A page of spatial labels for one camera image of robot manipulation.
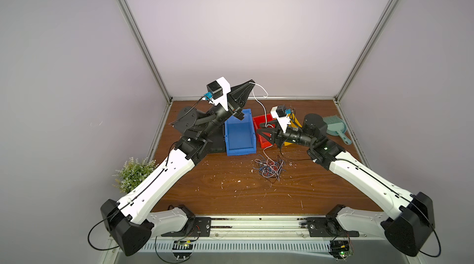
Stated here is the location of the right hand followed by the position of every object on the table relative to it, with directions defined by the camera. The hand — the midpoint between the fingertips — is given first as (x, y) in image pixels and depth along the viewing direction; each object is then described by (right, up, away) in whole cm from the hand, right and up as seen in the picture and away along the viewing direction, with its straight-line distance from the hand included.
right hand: (261, 123), depth 66 cm
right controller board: (+30, -48, +2) cm, 57 cm away
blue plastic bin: (-8, -8, +34) cm, 36 cm away
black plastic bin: (-21, -13, +31) cm, 39 cm away
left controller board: (-31, -49, +6) cm, 59 cm away
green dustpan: (+48, -4, +38) cm, 61 cm away
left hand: (-4, +12, -18) cm, 22 cm away
